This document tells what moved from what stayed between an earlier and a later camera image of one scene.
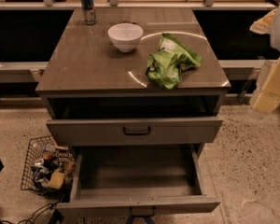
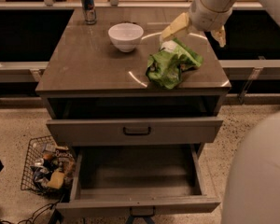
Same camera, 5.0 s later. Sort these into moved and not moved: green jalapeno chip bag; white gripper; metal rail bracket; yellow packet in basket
Moved: white gripper
Not moved: metal rail bracket; yellow packet in basket; green jalapeno chip bag
